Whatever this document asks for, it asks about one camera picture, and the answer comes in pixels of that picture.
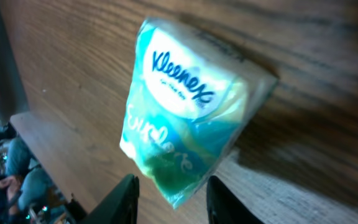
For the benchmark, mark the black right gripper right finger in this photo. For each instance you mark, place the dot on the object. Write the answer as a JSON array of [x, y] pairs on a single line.
[[224, 207]]

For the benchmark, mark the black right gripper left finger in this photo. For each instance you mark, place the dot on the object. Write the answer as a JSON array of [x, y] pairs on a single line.
[[120, 206]]

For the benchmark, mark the small teal tissue pack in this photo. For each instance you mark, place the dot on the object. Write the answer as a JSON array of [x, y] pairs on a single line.
[[190, 98]]

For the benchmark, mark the seated person in jeans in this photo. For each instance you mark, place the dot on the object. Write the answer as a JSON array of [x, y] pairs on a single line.
[[21, 185]]

